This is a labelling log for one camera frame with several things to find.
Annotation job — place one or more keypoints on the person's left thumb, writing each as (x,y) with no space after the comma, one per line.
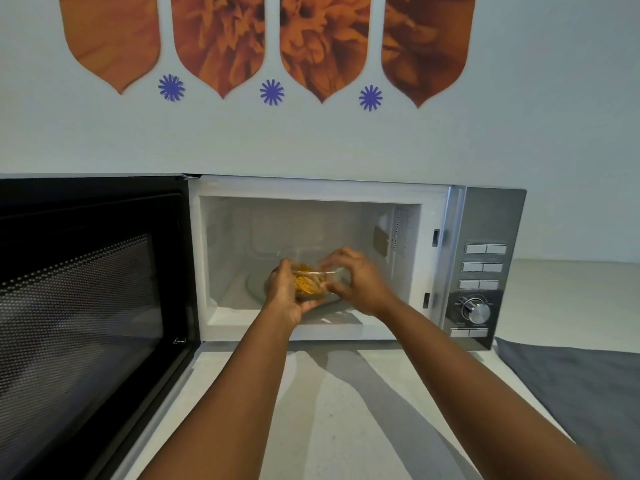
(285,268)

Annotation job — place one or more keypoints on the gray cloth mat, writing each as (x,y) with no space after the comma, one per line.
(580,389)

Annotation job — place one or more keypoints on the white silver microwave oven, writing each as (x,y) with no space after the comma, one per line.
(320,194)

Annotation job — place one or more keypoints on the clear glass bowl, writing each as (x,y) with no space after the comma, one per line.
(320,277)

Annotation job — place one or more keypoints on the person's right forearm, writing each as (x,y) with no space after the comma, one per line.
(475,389)

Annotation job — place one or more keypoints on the person's left forearm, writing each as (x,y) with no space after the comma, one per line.
(235,394)

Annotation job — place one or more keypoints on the silver microwave dial knob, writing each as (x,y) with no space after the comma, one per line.
(476,311)

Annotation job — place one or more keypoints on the person's left hand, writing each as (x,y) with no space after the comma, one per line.
(281,294)

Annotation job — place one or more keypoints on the yellow noodles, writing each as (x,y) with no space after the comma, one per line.
(306,284)

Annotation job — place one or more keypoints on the person's right fingers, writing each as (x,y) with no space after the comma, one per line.
(345,257)

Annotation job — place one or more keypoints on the black microwave door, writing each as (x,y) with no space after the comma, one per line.
(80,304)

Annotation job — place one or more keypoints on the orange flower wall decal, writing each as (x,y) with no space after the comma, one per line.
(220,34)
(112,34)

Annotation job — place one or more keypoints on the person's right hand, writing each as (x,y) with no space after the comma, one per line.
(362,284)

